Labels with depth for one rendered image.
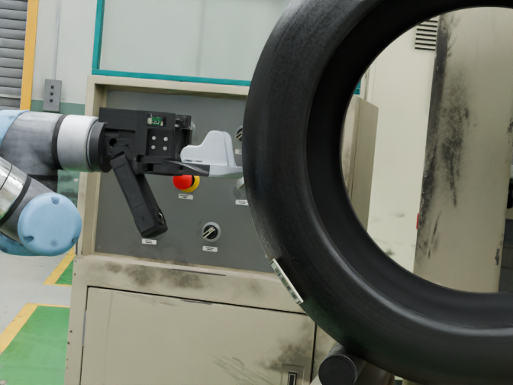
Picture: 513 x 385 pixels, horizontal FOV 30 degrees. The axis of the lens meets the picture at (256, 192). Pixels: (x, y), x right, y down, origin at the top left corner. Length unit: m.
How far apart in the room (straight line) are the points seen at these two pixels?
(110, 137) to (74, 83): 8.96
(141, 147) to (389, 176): 3.42
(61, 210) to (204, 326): 0.79
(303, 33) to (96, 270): 0.99
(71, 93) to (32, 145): 8.94
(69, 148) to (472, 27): 0.63
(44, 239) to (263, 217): 0.26
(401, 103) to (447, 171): 3.14
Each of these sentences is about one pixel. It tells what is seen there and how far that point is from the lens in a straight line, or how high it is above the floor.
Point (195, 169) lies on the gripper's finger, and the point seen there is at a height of 1.12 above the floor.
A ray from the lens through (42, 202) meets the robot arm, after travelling 1.16.
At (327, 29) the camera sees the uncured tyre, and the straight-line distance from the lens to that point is 1.10.
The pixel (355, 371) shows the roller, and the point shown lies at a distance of 1.15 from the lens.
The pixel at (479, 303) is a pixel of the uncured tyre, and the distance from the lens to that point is 1.37.
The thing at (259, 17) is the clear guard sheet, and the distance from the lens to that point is 1.90.
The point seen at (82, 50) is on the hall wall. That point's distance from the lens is 10.25.
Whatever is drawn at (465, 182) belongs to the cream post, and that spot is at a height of 1.13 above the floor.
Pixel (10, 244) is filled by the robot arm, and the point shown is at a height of 1.00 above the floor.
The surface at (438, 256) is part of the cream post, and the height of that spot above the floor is 1.01.
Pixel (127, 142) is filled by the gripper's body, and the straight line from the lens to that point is 1.27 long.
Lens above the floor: 1.16
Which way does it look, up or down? 3 degrees down
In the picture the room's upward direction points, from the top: 5 degrees clockwise
